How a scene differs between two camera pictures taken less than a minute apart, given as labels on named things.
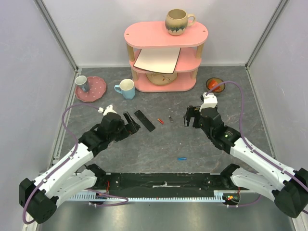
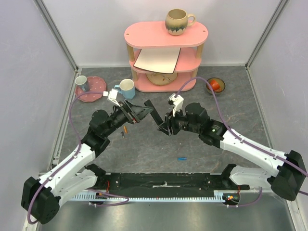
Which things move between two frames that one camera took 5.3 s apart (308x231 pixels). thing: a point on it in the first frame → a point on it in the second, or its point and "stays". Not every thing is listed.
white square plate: [162, 60] stays
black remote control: [144, 119] → [154, 113]
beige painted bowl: [161, 78] stays
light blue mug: [127, 89] stays
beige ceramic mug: [176, 21] stays
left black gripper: [129, 128] → [129, 110]
